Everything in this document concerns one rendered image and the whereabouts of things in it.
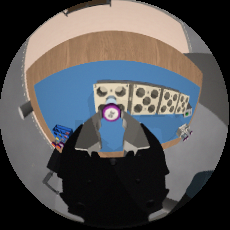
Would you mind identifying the white tube rack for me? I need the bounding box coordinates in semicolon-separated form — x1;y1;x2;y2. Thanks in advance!
176;123;190;138

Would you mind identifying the blue tube rack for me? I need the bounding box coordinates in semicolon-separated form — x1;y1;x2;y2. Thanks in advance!
52;125;73;140

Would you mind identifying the cream bucket adapter with holes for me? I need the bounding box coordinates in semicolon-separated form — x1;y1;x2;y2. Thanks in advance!
127;82;161;115
156;87;179;114
93;82;129;113

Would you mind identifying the blue bench mat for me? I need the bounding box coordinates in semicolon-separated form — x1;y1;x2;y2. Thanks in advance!
34;60;200;152

